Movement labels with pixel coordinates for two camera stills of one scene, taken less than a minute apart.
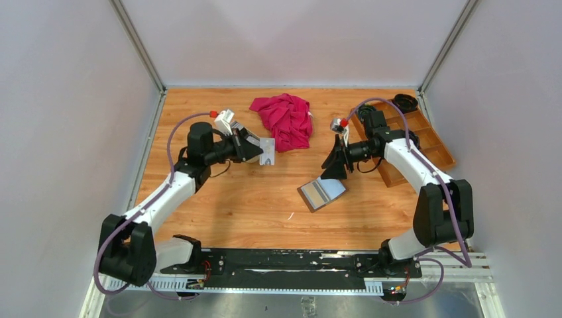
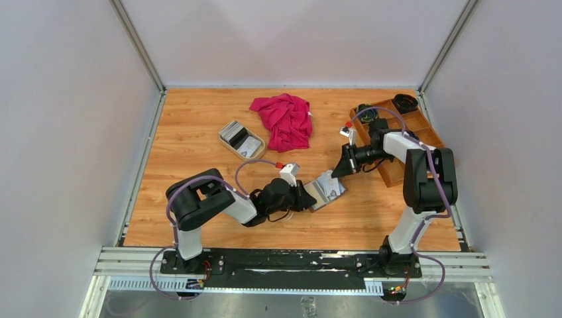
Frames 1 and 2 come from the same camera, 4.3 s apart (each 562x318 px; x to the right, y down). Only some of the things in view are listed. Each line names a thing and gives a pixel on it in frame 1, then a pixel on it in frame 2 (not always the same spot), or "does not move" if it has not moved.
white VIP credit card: (268, 156) → (331, 185)
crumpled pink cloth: (287, 118) does not move
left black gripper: (242, 150) → (303, 198)
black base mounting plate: (290, 269) does not move
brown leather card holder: (319, 191) does not move
